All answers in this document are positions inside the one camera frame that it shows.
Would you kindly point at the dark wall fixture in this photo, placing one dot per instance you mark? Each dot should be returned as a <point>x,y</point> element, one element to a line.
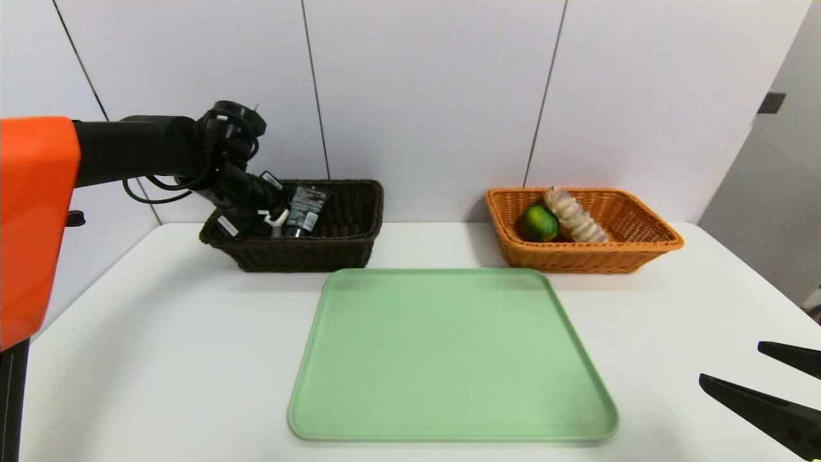
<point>770,103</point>

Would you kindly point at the black squeeze tube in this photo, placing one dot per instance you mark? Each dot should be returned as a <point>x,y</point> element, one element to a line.
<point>304,208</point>

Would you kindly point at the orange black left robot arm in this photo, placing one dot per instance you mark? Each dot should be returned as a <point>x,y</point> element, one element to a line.
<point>38,212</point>

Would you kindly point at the green lime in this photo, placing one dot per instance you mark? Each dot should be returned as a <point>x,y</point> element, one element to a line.
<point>539,224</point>

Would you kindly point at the dark brown wicker basket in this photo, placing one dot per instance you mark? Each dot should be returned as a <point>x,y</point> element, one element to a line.
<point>321,253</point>

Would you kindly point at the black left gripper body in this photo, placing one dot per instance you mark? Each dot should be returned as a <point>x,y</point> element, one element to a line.
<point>253,217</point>

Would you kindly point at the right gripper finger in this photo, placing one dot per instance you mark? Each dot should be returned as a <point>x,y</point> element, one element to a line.
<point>795,356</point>
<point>770,410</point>

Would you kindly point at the orange wicker basket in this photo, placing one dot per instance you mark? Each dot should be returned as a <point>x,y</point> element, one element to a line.
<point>641,256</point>

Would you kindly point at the light green plastic tray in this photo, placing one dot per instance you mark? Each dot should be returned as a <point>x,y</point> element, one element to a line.
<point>449,366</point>

